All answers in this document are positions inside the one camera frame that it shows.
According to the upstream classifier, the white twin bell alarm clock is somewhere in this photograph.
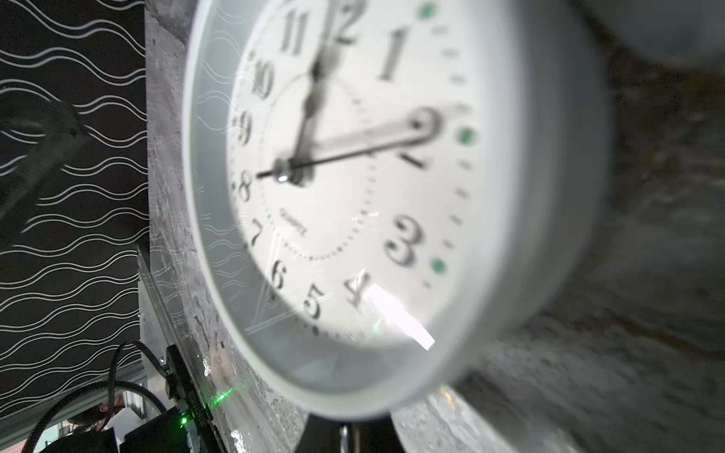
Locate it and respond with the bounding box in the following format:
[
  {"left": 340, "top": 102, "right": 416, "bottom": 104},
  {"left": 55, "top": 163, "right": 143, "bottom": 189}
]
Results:
[{"left": 182, "top": 1, "right": 724, "bottom": 420}]

